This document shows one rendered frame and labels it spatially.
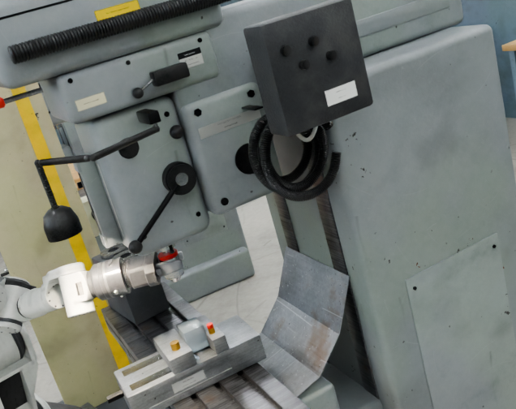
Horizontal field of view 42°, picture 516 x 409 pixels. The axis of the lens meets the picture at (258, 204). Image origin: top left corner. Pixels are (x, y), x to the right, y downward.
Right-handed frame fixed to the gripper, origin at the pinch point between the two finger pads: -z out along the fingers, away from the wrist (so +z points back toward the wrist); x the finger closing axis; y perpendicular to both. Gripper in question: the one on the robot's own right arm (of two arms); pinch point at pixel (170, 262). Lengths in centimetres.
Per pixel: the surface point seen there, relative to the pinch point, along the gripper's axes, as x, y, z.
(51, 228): -18.6, -20.8, 17.7
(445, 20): 20, -35, -81
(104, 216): -5.9, -16.8, 9.8
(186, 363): -6.5, 23.3, 2.9
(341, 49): -21, -40, -46
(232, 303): 231, 125, 5
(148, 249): -11.2, -8.5, 1.9
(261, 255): 293, 124, -20
